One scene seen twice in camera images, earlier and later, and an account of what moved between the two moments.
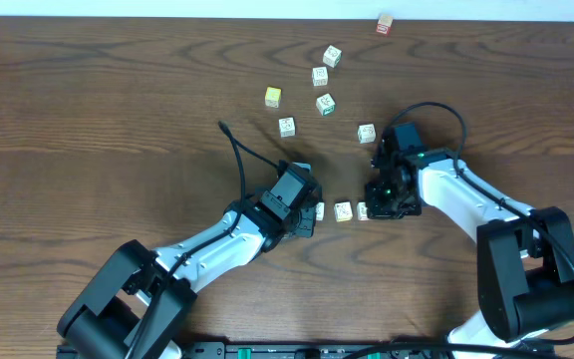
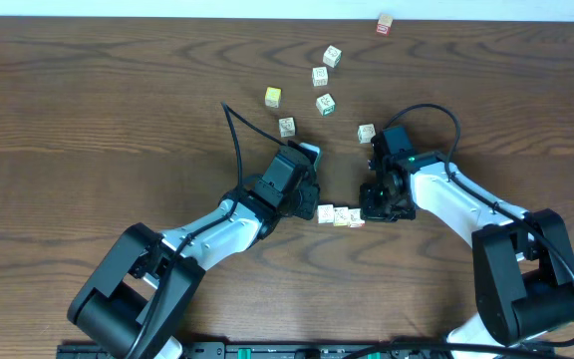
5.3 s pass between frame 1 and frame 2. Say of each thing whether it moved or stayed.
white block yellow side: moved
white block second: stayed
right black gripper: stayed
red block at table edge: stayed
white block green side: stayed
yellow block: stayed
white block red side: moved
